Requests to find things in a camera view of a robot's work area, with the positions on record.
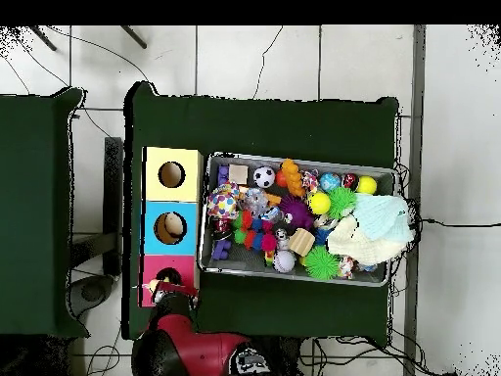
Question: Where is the black tripod leg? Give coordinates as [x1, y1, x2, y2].
[118, 24, 148, 50]
[28, 24, 58, 52]

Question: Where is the pale yellow plush toy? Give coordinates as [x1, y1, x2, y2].
[147, 276, 171, 294]

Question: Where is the smooth yellow ball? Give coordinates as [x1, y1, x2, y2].
[355, 174, 378, 196]

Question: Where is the small black and white football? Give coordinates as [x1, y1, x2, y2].
[252, 165, 276, 189]

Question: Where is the black upright panel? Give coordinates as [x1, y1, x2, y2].
[103, 136, 124, 275]

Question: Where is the orange plastic building block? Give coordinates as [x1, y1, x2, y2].
[280, 158, 307, 198]

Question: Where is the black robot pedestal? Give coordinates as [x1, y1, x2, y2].
[234, 334, 304, 376]

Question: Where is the cream muslin cloth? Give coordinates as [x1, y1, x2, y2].
[326, 213, 410, 267]

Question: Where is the wooden box with three holes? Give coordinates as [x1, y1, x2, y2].
[138, 145, 205, 308]

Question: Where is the black floor cable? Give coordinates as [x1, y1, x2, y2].
[420, 217, 501, 229]

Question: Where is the dark green table cloth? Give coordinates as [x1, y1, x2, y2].
[122, 80, 400, 346]

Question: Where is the green spiky rubber ball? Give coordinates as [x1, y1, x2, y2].
[326, 186, 358, 219]
[303, 245, 341, 281]

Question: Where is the silver wire mesh bin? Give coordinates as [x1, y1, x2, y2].
[197, 151, 398, 288]

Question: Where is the mint green muslin cloth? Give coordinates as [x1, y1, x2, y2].
[351, 193, 415, 242]

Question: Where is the purple spiky ball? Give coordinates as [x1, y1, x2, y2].
[278, 194, 315, 231]

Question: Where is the yellow tennis-style ball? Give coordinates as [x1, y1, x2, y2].
[307, 190, 332, 215]

